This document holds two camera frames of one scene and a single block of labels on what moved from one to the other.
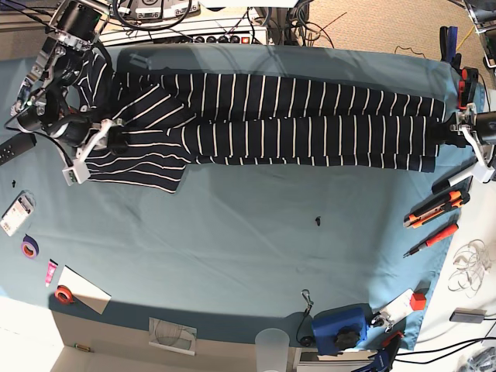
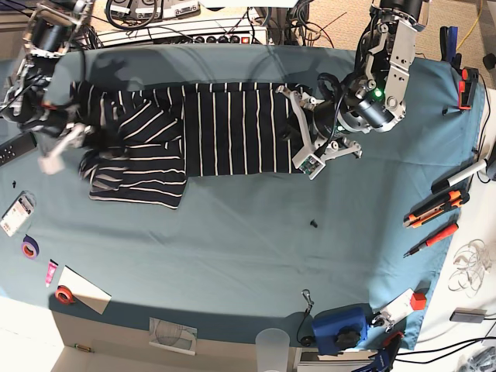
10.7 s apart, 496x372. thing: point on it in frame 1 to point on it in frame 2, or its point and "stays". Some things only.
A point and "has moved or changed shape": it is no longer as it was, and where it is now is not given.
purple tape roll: (29, 247) stays
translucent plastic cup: (272, 346) stays
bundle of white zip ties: (472, 260) stays
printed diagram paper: (172, 335) stays
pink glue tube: (51, 268) stays
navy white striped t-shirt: (166, 122) has moved or changed shape
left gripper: (79, 172) to (53, 163)
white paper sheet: (84, 291) stays
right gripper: (448, 132) to (318, 130)
